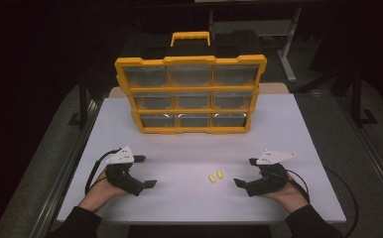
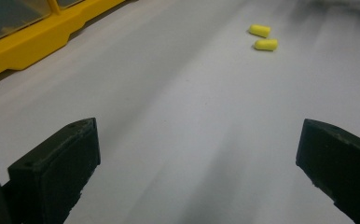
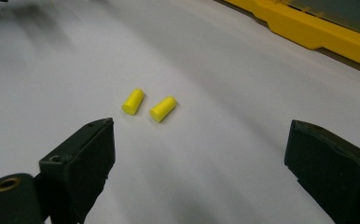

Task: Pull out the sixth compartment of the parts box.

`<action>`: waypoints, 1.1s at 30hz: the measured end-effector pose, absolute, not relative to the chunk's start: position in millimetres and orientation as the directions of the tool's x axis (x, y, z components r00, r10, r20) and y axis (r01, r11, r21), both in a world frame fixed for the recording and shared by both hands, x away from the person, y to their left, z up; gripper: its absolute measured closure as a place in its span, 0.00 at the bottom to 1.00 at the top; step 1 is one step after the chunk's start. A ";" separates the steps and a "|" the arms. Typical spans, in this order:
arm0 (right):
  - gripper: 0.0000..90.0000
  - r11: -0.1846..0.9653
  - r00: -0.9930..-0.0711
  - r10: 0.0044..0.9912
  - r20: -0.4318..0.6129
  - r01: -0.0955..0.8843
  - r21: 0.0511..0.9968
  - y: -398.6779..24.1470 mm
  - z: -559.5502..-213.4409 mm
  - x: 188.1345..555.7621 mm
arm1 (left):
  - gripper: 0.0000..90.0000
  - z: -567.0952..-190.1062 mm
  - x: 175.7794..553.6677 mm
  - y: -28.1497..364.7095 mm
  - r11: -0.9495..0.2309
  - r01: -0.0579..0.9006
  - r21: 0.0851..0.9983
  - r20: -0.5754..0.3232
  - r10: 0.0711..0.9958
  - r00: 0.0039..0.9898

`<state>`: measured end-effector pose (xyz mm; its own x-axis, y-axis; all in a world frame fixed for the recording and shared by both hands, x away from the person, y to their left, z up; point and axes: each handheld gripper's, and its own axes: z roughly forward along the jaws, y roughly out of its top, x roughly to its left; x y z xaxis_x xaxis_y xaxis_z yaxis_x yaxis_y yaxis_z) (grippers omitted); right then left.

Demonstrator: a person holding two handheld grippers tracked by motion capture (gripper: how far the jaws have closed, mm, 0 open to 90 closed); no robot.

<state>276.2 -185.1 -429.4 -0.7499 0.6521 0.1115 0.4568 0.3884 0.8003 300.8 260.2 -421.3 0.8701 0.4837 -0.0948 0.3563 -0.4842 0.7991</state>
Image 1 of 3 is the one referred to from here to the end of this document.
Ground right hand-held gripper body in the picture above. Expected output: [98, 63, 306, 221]
[244, 149, 297, 198]

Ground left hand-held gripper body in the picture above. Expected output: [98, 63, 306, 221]
[104, 146, 145, 197]

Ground yellow organizer case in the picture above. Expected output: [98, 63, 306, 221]
[114, 31, 268, 135]

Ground person's right hand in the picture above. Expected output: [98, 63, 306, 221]
[260, 173, 311, 215]

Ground person's left hand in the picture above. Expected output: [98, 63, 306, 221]
[78, 167, 129, 213]

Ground rows of clear bins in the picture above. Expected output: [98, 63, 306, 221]
[123, 64, 260, 129]

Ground black metal stand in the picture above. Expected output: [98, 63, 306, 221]
[350, 62, 379, 127]
[67, 70, 96, 128]

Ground grey desk with metal legs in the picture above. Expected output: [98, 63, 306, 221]
[208, 6, 304, 83]

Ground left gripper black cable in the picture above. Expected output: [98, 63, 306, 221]
[84, 148, 123, 196]

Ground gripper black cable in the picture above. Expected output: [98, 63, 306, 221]
[84, 148, 123, 196]
[285, 167, 360, 238]

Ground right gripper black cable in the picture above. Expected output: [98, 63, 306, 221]
[285, 167, 360, 238]

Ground aluminium rail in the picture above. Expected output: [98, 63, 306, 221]
[30, 98, 103, 238]
[336, 97, 383, 207]

